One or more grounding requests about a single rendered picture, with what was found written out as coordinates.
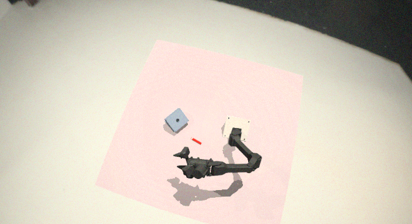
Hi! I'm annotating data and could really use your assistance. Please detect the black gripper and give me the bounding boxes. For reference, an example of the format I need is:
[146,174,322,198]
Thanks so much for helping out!
[173,146,200,170]

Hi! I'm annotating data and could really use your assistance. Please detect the grey sloped panel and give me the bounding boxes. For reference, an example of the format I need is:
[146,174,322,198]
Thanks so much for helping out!
[164,108,189,132]

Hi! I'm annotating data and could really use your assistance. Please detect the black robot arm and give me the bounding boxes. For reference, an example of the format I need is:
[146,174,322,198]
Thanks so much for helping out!
[182,127,262,179]

